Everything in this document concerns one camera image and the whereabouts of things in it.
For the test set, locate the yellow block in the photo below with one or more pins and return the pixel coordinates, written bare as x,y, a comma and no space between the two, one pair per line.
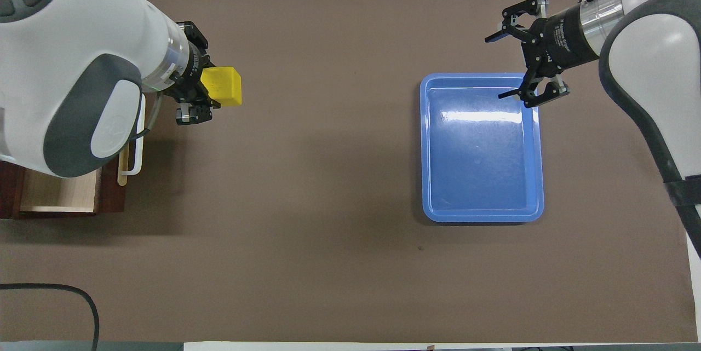
224,85

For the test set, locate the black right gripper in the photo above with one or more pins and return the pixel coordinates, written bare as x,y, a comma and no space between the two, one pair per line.
564,39

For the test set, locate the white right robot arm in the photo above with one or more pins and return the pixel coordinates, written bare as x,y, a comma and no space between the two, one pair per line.
646,39

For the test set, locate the brown table mat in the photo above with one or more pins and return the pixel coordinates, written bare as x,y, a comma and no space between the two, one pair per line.
328,258

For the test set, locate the blue plastic tray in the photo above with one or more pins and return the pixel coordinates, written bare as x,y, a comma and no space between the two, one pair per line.
482,165

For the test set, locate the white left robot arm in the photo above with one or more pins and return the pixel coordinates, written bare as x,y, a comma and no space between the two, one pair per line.
82,39

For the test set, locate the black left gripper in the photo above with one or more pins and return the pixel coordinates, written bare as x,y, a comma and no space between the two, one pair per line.
194,82

